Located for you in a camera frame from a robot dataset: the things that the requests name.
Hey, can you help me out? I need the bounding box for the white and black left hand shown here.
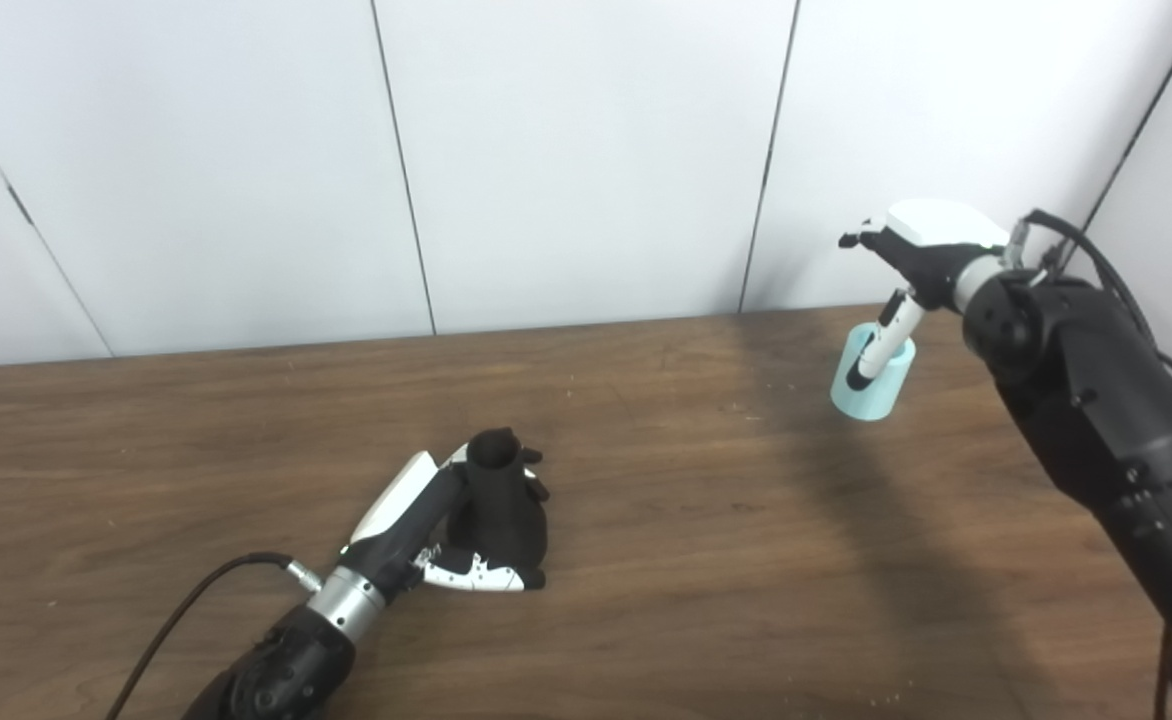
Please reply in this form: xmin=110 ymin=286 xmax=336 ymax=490
xmin=341 ymin=445 xmax=552 ymax=604

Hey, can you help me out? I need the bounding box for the white and black right hand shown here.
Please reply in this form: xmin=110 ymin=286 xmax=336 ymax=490
xmin=838 ymin=199 xmax=1010 ymax=393

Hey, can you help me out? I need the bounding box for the black funnel-shaped nozzle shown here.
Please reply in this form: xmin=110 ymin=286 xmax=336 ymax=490
xmin=443 ymin=428 xmax=550 ymax=576

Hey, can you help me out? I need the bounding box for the light-blue short hose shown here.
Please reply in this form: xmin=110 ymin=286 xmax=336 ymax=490
xmin=830 ymin=322 xmax=918 ymax=422

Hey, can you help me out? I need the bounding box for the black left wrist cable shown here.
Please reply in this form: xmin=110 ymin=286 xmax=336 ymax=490
xmin=104 ymin=552 xmax=324 ymax=720

